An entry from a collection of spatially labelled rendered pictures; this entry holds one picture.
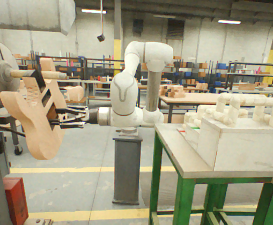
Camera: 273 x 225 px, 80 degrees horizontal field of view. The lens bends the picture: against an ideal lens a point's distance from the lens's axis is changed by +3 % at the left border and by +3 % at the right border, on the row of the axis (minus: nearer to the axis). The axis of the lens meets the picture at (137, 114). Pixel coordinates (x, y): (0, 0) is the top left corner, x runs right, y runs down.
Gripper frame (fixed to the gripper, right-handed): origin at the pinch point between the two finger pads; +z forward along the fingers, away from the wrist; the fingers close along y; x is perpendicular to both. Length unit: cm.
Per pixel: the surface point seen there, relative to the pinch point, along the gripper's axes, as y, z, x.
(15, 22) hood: -1.7, -0.2, 39.1
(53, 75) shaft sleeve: 3.8, -3.9, 19.0
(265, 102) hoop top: -16, -81, 22
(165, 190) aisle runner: 19, -80, -129
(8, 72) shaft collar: 3.6, 12.8, 20.0
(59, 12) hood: -0.1, -12.9, 42.0
